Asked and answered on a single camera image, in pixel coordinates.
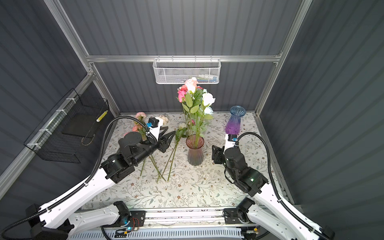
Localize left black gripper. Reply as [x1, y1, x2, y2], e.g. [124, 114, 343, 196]
[132, 129, 175, 167]

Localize pale pink flower spray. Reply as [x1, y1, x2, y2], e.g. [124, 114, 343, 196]
[129, 112, 164, 179]

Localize red pink glass vase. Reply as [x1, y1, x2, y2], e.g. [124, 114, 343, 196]
[186, 135, 205, 166]

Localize blue purple glass vase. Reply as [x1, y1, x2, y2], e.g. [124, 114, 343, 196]
[225, 106, 246, 135]

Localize white rose stem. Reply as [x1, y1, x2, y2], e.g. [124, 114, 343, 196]
[190, 89, 216, 141]

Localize light pink rose stem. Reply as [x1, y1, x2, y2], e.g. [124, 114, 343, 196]
[184, 77, 198, 135]

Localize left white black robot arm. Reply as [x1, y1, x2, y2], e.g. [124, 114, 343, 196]
[27, 127, 176, 240]

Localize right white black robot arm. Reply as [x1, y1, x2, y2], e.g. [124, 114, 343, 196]
[212, 146, 335, 240]

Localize white pink bud spray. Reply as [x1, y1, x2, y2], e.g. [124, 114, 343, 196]
[162, 123, 189, 182]

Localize floral patterned table mat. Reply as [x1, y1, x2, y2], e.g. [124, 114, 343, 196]
[80, 112, 271, 210]

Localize pens in white basket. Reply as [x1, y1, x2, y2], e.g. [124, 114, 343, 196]
[196, 74, 219, 84]

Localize yellow green marker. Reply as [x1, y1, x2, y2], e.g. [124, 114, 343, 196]
[96, 110, 109, 123]

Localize left black corrugated cable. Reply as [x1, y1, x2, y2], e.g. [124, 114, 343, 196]
[0, 115, 158, 240]

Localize black corrugated cable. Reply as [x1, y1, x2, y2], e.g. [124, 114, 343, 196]
[0, 115, 158, 240]
[236, 131, 331, 240]

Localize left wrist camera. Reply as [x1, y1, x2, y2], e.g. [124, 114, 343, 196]
[147, 117, 164, 141]

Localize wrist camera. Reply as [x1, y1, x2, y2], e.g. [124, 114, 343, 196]
[224, 134, 238, 152]
[147, 117, 164, 141]

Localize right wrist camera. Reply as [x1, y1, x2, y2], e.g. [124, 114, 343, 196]
[224, 134, 238, 152]

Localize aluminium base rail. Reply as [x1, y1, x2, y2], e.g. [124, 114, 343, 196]
[74, 206, 250, 232]

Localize white wire mesh basket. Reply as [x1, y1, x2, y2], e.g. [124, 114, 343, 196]
[153, 58, 222, 85]

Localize black wire basket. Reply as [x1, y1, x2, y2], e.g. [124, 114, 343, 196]
[24, 91, 110, 164]

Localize right black corrugated cable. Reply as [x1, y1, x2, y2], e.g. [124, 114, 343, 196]
[236, 131, 331, 240]

